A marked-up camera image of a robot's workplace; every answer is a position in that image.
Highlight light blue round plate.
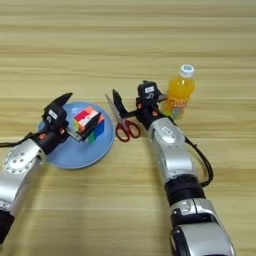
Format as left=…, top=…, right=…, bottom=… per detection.
left=35, top=101, right=117, bottom=170

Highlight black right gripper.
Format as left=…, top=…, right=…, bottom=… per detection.
left=112, top=88, right=168, bottom=132

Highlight red-handled scissors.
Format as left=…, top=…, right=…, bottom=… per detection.
left=105, top=94, right=141, bottom=143

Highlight orange juice bottle white cap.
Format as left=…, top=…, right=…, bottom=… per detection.
left=162, top=64, right=196, bottom=120

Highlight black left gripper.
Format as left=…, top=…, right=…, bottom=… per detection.
left=33, top=92, right=102, bottom=156

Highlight multicoloured puzzle cube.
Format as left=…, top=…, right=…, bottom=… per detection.
left=73, top=105, right=106, bottom=144

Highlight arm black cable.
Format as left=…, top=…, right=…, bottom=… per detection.
left=183, top=136, right=214, bottom=188
left=0, top=132, right=34, bottom=149

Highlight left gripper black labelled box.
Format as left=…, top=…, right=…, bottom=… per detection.
left=42, top=103, right=68, bottom=126

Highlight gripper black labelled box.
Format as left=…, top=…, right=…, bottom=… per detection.
left=42, top=103, right=68, bottom=126
left=137, top=80, right=160, bottom=101

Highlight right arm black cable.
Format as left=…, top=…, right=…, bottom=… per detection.
left=183, top=136, right=214, bottom=188

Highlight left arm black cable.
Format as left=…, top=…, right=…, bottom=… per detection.
left=0, top=132, right=34, bottom=149

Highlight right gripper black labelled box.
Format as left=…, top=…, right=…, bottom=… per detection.
left=137, top=80, right=160, bottom=101

